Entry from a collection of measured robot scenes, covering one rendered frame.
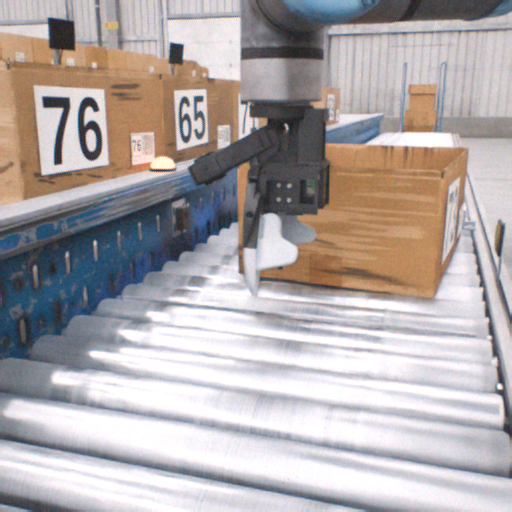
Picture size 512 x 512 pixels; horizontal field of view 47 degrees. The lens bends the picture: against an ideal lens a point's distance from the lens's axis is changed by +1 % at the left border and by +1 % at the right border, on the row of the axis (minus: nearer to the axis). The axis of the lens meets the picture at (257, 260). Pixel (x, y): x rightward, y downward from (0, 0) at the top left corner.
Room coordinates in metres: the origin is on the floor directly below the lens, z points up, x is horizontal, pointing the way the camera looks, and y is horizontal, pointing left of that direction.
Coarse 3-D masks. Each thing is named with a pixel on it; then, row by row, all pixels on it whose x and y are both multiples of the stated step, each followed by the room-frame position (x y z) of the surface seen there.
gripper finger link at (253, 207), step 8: (248, 184) 0.64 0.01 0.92; (256, 184) 0.64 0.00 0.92; (248, 192) 0.63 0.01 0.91; (256, 192) 0.64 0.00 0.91; (248, 200) 0.63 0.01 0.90; (256, 200) 0.63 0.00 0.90; (248, 208) 0.62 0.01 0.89; (256, 208) 0.62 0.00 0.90; (248, 216) 0.62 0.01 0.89; (256, 216) 0.63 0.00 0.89; (248, 224) 0.62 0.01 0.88; (256, 224) 0.62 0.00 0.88; (248, 232) 0.62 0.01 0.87; (256, 232) 0.62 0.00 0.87; (248, 240) 0.62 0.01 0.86; (256, 240) 0.62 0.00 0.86; (248, 248) 0.62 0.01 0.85; (256, 248) 0.62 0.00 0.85
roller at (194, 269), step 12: (168, 264) 0.92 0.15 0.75; (180, 264) 0.91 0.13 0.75; (192, 264) 0.91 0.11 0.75; (204, 264) 0.91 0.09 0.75; (204, 276) 0.89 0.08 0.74; (216, 276) 0.88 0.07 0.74; (228, 276) 0.88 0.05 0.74; (240, 276) 0.87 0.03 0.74; (336, 288) 0.82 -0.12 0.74; (348, 288) 0.82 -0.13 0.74; (444, 288) 0.79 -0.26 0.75; (456, 288) 0.79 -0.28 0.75; (468, 288) 0.79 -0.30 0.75; (468, 300) 0.77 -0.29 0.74; (480, 300) 0.77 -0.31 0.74
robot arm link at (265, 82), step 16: (240, 64) 0.66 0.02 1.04; (256, 64) 0.63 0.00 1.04; (272, 64) 0.63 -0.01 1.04; (288, 64) 0.63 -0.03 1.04; (304, 64) 0.63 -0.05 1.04; (320, 64) 0.65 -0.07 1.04; (240, 80) 0.66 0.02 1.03; (256, 80) 0.63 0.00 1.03; (272, 80) 0.63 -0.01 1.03; (288, 80) 0.63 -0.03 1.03; (304, 80) 0.63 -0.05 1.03; (320, 80) 0.65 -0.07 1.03; (240, 96) 0.66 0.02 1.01; (256, 96) 0.63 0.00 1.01; (272, 96) 0.63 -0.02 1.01; (288, 96) 0.63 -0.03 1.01; (304, 96) 0.63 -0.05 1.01; (320, 96) 0.65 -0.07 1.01
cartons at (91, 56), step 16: (0, 32) 7.32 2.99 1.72; (0, 48) 7.31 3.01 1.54; (16, 48) 7.56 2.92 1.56; (32, 48) 7.85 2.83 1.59; (48, 48) 8.18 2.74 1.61; (80, 48) 8.87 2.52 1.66; (96, 48) 9.26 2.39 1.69; (112, 48) 9.72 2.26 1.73; (64, 64) 8.46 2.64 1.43; (80, 64) 8.83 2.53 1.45; (96, 64) 9.23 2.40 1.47; (112, 64) 9.67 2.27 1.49; (128, 64) 10.17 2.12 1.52; (144, 64) 10.71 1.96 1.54; (160, 64) 12.02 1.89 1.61; (176, 64) 11.96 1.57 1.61; (192, 64) 12.72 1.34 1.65
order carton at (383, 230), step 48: (336, 144) 1.20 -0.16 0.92; (240, 192) 0.86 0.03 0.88; (336, 192) 0.80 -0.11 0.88; (384, 192) 0.77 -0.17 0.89; (432, 192) 0.75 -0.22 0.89; (240, 240) 0.86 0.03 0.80; (336, 240) 0.80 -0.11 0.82; (384, 240) 0.77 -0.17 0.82; (432, 240) 0.75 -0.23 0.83; (384, 288) 0.77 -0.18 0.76; (432, 288) 0.74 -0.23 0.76
